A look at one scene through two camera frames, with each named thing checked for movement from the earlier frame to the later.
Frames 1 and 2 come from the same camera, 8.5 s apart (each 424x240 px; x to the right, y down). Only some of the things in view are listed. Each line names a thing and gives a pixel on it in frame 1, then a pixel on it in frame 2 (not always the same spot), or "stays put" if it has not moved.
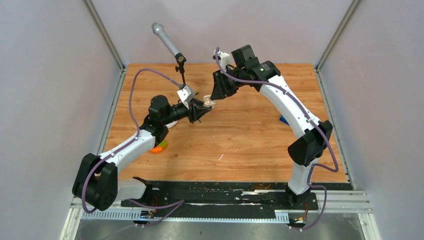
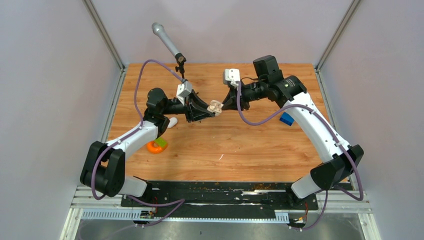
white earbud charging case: (172, 124) stays put
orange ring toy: (158, 149) stays put
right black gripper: (220, 90) -> (231, 100)
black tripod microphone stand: (181, 59) stays put
